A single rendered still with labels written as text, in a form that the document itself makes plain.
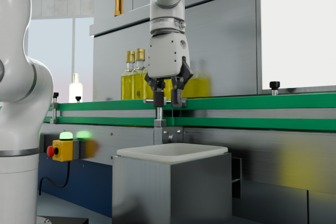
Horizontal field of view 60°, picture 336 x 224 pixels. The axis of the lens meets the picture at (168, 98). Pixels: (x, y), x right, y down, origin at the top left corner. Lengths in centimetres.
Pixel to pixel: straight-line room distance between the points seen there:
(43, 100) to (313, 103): 65
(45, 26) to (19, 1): 394
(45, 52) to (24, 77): 394
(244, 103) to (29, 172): 54
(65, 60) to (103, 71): 296
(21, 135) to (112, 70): 83
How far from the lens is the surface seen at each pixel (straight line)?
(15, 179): 74
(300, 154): 71
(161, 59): 68
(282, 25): 95
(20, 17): 77
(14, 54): 70
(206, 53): 106
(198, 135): 84
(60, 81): 447
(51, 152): 109
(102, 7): 163
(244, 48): 98
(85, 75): 432
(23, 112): 79
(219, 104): 82
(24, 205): 76
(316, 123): 72
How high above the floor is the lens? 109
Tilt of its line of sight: 3 degrees up
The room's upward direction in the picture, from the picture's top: straight up
